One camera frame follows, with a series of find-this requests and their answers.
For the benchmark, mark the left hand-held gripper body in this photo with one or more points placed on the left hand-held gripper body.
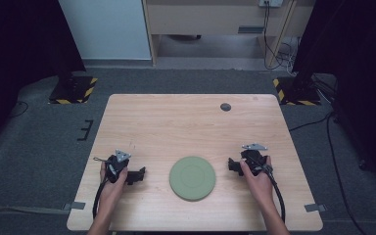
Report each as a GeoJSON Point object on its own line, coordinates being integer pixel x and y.
{"type": "Point", "coordinates": [117, 166]}

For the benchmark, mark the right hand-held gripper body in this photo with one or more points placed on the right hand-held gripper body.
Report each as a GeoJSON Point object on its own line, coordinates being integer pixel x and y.
{"type": "Point", "coordinates": [256, 161]}

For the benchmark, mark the green round plate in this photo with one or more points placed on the green round plate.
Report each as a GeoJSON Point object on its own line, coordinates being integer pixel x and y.
{"type": "Point", "coordinates": [192, 178]}

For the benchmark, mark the person's left hand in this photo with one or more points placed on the person's left hand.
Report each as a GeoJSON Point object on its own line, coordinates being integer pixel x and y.
{"type": "Point", "coordinates": [112, 192]}

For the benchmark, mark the person's right hand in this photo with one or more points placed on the person's right hand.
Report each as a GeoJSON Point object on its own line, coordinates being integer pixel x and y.
{"type": "Point", "coordinates": [261, 186]}

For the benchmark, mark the grey tape piece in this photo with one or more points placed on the grey tape piece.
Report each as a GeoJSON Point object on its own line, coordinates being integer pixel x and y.
{"type": "Point", "coordinates": [314, 207]}
{"type": "Point", "coordinates": [75, 206]}

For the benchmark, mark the black yellow-striped stand base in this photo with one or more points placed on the black yellow-striped stand base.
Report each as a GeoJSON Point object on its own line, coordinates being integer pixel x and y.
{"type": "Point", "coordinates": [295, 93]}
{"type": "Point", "coordinates": [75, 89]}

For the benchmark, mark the grey desk label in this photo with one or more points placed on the grey desk label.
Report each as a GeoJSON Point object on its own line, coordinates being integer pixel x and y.
{"type": "Point", "coordinates": [250, 30]}

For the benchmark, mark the beige wooden desk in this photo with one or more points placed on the beige wooden desk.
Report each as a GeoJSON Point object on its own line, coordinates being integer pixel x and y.
{"type": "Point", "coordinates": [209, 19]}

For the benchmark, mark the black curtain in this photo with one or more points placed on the black curtain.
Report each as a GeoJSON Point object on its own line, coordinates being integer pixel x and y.
{"type": "Point", "coordinates": [19, 49]}
{"type": "Point", "coordinates": [365, 65]}

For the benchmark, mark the grey power strip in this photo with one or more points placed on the grey power strip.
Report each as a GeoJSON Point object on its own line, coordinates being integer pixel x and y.
{"type": "Point", "coordinates": [271, 2]}

